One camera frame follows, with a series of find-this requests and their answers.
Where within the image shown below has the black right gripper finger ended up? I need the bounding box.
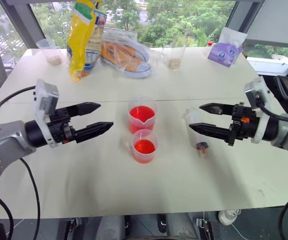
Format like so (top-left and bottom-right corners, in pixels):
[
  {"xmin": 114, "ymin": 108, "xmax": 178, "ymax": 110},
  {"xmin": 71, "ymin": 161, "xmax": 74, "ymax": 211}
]
[
  {"xmin": 199, "ymin": 102, "xmax": 235, "ymax": 117},
  {"xmin": 188, "ymin": 122, "xmax": 231, "ymax": 145}
]

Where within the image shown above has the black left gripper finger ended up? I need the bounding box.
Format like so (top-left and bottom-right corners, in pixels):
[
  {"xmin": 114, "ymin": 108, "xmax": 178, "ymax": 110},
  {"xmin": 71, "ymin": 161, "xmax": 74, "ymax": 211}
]
[
  {"xmin": 68, "ymin": 101, "xmax": 102, "ymax": 118},
  {"xmin": 74, "ymin": 121, "xmax": 114, "ymax": 144}
]

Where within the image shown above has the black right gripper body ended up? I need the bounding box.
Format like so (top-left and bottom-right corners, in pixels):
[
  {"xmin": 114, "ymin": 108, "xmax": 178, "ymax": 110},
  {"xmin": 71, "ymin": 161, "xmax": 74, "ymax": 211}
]
[{"xmin": 227, "ymin": 102, "xmax": 260, "ymax": 147}]

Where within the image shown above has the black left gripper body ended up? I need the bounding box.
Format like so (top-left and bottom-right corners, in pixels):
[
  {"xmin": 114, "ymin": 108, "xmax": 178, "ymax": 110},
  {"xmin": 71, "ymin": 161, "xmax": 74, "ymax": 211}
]
[{"xmin": 47, "ymin": 106, "xmax": 78, "ymax": 145}]

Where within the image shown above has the clear plastic tube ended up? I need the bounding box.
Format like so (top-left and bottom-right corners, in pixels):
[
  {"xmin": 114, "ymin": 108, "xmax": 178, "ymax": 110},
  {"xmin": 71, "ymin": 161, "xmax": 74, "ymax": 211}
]
[{"xmin": 183, "ymin": 107, "xmax": 210, "ymax": 160}]

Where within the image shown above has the large cup red liquid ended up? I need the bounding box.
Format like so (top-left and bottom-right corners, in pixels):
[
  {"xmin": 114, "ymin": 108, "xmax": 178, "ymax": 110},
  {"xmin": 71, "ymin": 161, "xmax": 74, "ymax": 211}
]
[{"xmin": 128, "ymin": 96, "xmax": 158, "ymax": 135}]

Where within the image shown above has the small cup red liquid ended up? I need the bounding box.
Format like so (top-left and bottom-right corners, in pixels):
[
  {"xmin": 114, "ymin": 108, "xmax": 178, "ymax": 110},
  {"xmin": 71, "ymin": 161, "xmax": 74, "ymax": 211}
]
[{"xmin": 120, "ymin": 128, "xmax": 159, "ymax": 165}]

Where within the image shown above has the clear cup with grains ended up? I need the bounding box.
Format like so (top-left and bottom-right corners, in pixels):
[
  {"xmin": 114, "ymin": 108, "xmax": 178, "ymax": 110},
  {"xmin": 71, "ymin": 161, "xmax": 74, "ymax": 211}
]
[
  {"xmin": 36, "ymin": 38, "xmax": 63, "ymax": 67},
  {"xmin": 162, "ymin": 36, "xmax": 187, "ymax": 72}
]

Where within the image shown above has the purple tissue pack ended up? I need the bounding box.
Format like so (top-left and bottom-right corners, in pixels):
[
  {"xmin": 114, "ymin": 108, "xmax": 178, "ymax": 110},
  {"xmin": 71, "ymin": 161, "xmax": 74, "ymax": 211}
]
[{"xmin": 207, "ymin": 26, "xmax": 248, "ymax": 69}]

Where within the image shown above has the small bottle with red cap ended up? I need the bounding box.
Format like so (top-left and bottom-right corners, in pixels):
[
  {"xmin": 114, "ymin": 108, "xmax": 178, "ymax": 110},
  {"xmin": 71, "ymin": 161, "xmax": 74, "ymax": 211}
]
[{"xmin": 203, "ymin": 41, "xmax": 215, "ymax": 58}]

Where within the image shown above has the yellow snack bag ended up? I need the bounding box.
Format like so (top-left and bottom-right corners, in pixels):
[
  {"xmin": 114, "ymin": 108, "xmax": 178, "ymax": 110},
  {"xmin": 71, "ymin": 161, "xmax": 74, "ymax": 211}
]
[{"xmin": 66, "ymin": 0, "xmax": 108, "ymax": 84}]

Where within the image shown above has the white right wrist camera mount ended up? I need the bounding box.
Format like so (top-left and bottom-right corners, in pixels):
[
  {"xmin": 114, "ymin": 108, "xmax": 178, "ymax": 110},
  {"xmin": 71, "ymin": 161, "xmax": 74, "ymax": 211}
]
[{"xmin": 243, "ymin": 75, "xmax": 272, "ymax": 144}]

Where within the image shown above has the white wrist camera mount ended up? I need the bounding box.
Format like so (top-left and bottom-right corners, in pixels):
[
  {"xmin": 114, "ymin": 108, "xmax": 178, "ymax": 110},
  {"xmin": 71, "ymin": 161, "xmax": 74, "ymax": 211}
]
[
  {"xmin": 243, "ymin": 75, "xmax": 272, "ymax": 144},
  {"xmin": 33, "ymin": 79, "xmax": 60, "ymax": 149}
]

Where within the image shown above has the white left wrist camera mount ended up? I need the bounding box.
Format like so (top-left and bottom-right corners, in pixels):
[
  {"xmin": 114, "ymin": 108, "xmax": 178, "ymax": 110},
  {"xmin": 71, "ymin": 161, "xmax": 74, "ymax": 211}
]
[{"xmin": 33, "ymin": 79, "xmax": 60, "ymax": 149}]

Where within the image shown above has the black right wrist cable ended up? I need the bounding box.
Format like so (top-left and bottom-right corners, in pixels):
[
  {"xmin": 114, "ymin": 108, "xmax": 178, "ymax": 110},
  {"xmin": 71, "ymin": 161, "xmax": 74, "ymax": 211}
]
[{"xmin": 255, "ymin": 93, "xmax": 288, "ymax": 124}]

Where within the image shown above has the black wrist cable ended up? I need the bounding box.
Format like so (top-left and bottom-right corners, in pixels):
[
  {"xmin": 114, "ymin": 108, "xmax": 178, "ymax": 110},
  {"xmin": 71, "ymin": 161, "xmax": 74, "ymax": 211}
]
[
  {"xmin": 255, "ymin": 93, "xmax": 288, "ymax": 124},
  {"xmin": 0, "ymin": 85, "xmax": 37, "ymax": 127}
]

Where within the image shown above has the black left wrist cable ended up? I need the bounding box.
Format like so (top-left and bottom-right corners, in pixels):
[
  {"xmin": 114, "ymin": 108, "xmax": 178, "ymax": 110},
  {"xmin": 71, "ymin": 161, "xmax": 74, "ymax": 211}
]
[{"xmin": 0, "ymin": 85, "xmax": 37, "ymax": 127}]

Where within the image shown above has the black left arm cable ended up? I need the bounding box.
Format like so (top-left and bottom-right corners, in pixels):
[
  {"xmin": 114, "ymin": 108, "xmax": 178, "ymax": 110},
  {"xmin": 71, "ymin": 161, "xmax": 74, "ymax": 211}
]
[{"xmin": 19, "ymin": 157, "xmax": 41, "ymax": 240}]

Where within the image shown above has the grey window frame post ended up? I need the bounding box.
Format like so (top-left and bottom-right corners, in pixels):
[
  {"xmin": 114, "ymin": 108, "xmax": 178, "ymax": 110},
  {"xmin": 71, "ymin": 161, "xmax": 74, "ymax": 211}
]
[
  {"xmin": 0, "ymin": 0, "xmax": 46, "ymax": 50},
  {"xmin": 225, "ymin": 0, "xmax": 288, "ymax": 49}
]

